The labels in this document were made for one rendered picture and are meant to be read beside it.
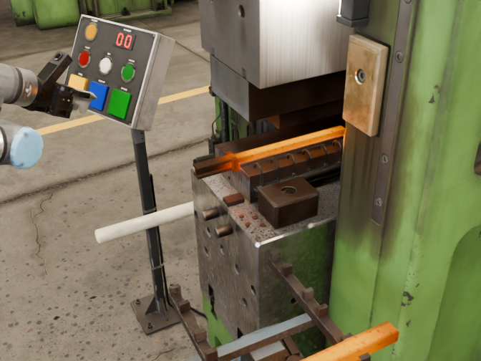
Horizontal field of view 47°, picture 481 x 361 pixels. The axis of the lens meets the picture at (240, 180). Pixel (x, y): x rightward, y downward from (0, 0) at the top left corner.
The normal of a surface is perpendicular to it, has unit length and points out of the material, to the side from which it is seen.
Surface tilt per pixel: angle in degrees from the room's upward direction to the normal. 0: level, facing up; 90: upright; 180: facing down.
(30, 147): 92
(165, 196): 0
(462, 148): 89
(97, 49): 60
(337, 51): 90
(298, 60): 90
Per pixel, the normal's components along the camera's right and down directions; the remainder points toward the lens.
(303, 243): 0.45, 0.47
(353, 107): -0.89, 0.26
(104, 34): -0.55, -0.04
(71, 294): -0.02, -0.84
